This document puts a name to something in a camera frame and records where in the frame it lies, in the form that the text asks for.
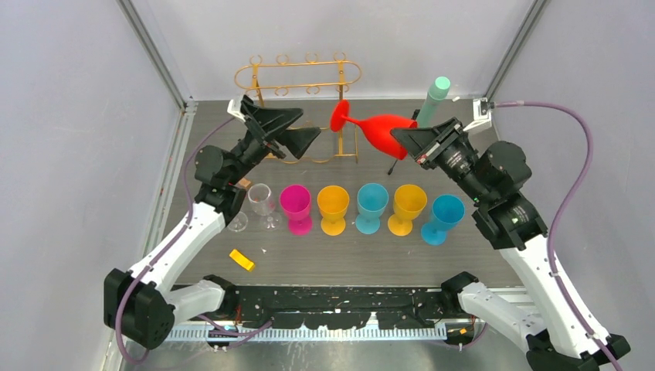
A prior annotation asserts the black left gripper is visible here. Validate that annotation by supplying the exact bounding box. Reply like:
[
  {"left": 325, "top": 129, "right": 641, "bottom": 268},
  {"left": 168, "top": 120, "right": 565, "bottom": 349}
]
[{"left": 226, "top": 101, "right": 321, "bottom": 186}]

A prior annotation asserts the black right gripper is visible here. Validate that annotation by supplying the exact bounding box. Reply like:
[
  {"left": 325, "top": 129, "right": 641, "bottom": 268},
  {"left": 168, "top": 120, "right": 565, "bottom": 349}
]
[{"left": 389, "top": 115, "right": 488, "bottom": 203}]

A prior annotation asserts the red wine glass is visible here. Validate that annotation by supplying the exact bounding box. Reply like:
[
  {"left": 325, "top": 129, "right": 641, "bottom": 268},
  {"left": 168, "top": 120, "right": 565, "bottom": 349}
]
[{"left": 330, "top": 100, "right": 418, "bottom": 160}]

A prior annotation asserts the yellow wine glass back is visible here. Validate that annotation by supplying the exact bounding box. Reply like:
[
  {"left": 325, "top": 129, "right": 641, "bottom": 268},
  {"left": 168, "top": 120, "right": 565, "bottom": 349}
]
[{"left": 387, "top": 184, "right": 428, "bottom": 237}]

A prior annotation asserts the yellow wine glass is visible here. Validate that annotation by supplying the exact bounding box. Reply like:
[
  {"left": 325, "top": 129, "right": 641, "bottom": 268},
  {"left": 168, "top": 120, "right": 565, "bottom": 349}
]
[
  {"left": 317, "top": 185, "right": 350, "bottom": 237},
  {"left": 387, "top": 184, "right": 428, "bottom": 237}
]

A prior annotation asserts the pink wine glass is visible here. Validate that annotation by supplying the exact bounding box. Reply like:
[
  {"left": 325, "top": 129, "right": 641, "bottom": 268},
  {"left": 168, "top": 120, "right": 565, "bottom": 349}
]
[{"left": 280, "top": 184, "right": 313, "bottom": 236}]

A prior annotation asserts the clear wine glass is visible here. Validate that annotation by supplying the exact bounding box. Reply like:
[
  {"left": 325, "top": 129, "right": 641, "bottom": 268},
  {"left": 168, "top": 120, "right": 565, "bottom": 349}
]
[
  {"left": 227, "top": 211, "right": 249, "bottom": 233},
  {"left": 247, "top": 183, "right": 281, "bottom": 231}
]

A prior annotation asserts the blue wine glass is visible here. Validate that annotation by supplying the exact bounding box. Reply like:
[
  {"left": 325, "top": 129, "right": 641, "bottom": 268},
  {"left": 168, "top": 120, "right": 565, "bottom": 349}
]
[
  {"left": 355, "top": 183, "right": 389, "bottom": 235},
  {"left": 420, "top": 194, "right": 465, "bottom": 246}
]

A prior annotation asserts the yellow wine glass front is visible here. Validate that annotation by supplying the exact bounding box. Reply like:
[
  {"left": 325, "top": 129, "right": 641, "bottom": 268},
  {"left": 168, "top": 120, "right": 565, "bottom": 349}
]
[{"left": 317, "top": 185, "right": 350, "bottom": 237}]

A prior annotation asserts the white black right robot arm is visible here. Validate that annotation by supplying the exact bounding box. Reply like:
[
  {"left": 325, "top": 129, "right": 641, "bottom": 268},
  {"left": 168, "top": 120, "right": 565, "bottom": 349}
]
[{"left": 391, "top": 119, "right": 630, "bottom": 370}]

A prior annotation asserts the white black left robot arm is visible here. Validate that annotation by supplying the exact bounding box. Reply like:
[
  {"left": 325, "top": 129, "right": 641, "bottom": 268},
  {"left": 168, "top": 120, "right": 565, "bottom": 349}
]
[{"left": 104, "top": 96, "right": 321, "bottom": 350}]

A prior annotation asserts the small black tripod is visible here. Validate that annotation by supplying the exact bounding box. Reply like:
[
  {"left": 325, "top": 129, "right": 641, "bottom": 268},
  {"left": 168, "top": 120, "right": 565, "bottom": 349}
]
[{"left": 387, "top": 109, "right": 420, "bottom": 175}]

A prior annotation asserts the tan wooden block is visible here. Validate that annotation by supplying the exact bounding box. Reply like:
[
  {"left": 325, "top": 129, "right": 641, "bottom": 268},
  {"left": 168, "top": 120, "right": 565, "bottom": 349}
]
[{"left": 238, "top": 179, "right": 252, "bottom": 189}]

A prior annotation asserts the yellow block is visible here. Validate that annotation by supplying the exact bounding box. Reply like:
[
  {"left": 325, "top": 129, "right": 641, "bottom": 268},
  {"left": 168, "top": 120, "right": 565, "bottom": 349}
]
[{"left": 229, "top": 249, "right": 256, "bottom": 272}]

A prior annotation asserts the gold wire glass rack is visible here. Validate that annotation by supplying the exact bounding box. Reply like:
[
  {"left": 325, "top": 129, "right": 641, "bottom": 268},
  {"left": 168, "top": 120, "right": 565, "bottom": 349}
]
[{"left": 233, "top": 53, "right": 362, "bottom": 165}]

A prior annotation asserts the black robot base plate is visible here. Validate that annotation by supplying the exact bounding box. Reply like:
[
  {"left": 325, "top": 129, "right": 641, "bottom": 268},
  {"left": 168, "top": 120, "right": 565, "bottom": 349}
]
[{"left": 168, "top": 283, "right": 492, "bottom": 333}]

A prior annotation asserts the aluminium frame rail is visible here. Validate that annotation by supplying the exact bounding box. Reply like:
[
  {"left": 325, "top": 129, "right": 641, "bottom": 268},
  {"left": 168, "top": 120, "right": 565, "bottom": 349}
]
[{"left": 166, "top": 315, "right": 484, "bottom": 346}]

